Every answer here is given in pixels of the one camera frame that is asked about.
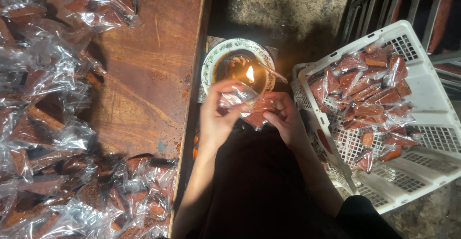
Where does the clear red-brown bar packet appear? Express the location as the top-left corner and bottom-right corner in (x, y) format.
(218, 84), (279, 131)

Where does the heap of open clear-bagged bars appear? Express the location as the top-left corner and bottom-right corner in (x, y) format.
(0, 0), (179, 239)

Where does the person's black clothing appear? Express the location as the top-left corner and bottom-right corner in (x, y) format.
(194, 118), (405, 239)

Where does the person's left hand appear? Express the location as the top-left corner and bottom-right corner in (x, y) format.
(199, 79), (254, 144)

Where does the white plastic crate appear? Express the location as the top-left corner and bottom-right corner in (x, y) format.
(290, 19), (461, 215)

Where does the person's right hand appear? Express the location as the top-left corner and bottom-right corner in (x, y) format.
(262, 92), (311, 150)

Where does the heap of sealed red-brown packets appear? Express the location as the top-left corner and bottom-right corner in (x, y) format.
(308, 41), (426, 175)

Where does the white enamel oil lamp bowl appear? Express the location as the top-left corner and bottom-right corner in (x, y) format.
(200, 38), (277, 98)

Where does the metal spoon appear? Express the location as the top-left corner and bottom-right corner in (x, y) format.
(236, 54), (289, 85)

